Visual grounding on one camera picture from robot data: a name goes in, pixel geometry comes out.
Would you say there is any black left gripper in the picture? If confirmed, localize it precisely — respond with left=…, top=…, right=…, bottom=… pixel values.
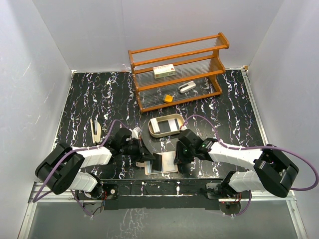
left=120, top=137, right=156, bottom=162

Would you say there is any credit card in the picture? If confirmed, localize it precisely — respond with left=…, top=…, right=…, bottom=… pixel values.
left=152, top=153, right=162, bottom=171

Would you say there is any cream leather card holder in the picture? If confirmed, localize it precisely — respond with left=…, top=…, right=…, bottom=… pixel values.
left=136, top=151, right=178, bottom=175

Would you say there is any beige oval tray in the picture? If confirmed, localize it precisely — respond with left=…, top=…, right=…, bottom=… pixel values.
left=148, top=114, right=185, bottom=138

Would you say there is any stack of cards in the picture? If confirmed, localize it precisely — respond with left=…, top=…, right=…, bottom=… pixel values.
left=150, top=118, right=160, bottom=134

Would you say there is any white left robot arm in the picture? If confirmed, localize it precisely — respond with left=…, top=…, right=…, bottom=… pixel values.
left=35, top=127, right=156, bottom=199

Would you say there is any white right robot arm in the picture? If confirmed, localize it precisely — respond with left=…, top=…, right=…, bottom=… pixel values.
left=174, top=129, right=299, bottom=198

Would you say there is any card with black stripe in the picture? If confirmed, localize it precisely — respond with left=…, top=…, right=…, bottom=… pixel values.
left=158, top=119, right=180, bottom=133

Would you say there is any black front base bar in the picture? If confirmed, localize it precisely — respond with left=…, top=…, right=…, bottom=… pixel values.
left=75, top=178, right=235, bottom=210

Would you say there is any yellow tape measure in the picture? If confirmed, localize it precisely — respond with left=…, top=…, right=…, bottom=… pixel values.
left=163, top=94, right=174, bottom=103

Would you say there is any white stapler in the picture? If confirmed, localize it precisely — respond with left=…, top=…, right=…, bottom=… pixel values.
left=178, top=81, right=196, bottom=94

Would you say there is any orange wooden shelf rack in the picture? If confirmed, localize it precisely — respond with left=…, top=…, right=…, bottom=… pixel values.
left=128, top=32, right=230, bottom=113

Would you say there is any white red paper box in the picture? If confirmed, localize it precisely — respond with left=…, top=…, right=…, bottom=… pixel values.
left=153, top=64, right=175, bottom=79

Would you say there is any aluminium frame rail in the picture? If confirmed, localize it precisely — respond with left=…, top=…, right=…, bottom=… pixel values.
left=27, top=70, right=305, bottom=239

